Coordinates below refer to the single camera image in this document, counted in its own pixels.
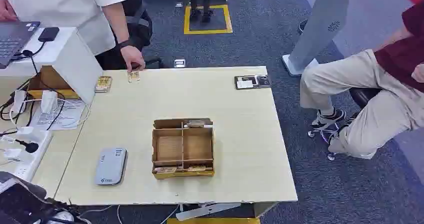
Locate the standing person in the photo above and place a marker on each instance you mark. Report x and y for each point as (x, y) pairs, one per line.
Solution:
(63, 10)

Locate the wooden compartment card box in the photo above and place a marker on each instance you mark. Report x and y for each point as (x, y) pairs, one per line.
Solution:
(169, 148)

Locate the black bag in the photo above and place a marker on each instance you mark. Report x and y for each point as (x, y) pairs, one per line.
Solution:
(20, 202)

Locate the black power adapter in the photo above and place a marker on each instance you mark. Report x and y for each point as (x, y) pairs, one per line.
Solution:
(48, 34)

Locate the person's hand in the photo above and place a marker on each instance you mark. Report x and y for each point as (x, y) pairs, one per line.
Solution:
(132, 57)

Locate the white desk bracket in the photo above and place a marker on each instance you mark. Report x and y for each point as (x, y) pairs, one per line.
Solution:
(205, 211)

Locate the black robot legs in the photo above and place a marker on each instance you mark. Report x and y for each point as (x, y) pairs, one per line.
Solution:
(200, 4)

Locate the silver floor socket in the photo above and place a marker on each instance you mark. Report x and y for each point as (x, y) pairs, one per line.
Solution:
(179, 63)

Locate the small floor socket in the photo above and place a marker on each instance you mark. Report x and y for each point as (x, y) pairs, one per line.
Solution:
(179, 4)

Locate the white riser stand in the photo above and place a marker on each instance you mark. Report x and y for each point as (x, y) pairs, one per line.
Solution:
(78, 66)

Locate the yellow floor tape square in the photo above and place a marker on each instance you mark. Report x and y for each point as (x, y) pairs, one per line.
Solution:
(226, 18)

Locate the seated person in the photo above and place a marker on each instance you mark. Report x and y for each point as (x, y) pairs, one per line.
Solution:
(374, 110)

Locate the black desk socket panel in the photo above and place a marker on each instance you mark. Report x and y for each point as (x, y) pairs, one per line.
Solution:
(252, 81)

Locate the dark laptop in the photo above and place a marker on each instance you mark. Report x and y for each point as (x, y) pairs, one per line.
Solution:
(13, 38)

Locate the black wristband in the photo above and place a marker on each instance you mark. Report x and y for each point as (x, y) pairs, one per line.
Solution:
(124, 43)

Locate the white power strip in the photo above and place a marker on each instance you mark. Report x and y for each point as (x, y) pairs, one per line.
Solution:
(24, 164)

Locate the printed paper sheet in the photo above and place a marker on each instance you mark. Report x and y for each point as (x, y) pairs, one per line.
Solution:
(68, 116)

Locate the black office chair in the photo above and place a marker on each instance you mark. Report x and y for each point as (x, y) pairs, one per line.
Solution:
(140, 27)

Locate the white plug adapter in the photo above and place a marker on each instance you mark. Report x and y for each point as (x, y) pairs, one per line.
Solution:
(48, 100)
(18, 101)

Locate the gold printed card stack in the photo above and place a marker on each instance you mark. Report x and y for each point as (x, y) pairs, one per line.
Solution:
(103, 84)

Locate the card stack in box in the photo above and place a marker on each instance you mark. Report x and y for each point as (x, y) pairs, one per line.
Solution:
(197, 123)
(165, 169)

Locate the grey card reader device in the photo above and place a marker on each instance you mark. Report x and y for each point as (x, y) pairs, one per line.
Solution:
(110, 166)

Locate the brown cardboard box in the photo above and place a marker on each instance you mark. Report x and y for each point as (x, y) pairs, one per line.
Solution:
(49, 80)

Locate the black plug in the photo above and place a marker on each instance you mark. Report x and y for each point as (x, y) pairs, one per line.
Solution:
(31, 147)

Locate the black wheeled stool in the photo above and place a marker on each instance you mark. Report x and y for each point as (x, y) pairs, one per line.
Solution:
(362, 95)

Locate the pale wooden desk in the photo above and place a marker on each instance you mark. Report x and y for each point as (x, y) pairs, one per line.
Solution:
(245, 149)

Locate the white pillar stand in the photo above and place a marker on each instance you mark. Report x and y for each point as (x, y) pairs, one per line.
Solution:
(318, 27)

